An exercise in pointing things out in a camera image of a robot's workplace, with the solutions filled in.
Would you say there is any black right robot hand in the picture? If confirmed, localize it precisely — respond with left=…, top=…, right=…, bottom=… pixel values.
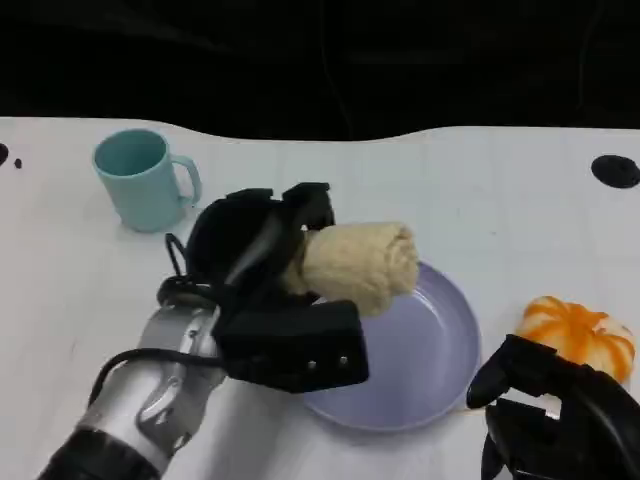
left=465, top=333, right=640, bottom=480

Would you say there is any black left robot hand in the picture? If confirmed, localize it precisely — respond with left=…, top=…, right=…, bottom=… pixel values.
left=186, top=182, right=337, bottom=314

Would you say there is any beige towel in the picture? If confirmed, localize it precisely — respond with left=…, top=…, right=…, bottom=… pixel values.
left=279, top=219, right=421, bottom=318

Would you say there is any pale green mug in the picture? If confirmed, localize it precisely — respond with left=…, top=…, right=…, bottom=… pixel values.
left=92, top=128, right=203, bottom=234

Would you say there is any orange and white toy bread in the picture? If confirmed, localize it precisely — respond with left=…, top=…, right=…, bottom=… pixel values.
left=514, top=295, right=637, bottom=384

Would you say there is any lilac plate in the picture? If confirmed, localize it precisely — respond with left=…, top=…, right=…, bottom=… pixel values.
left=299, top=259, right=483, bottom=433

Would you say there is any black round table grommet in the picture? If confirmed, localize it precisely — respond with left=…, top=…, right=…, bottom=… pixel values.
left=590, top=154, right=640, bottom=190

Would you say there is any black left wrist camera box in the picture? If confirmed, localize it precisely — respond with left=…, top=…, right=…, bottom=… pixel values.
left=211, top=299, right=371, bottom=396

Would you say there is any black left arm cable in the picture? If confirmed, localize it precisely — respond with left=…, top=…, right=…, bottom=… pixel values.
left=89, top=232, right=227, bottom=409

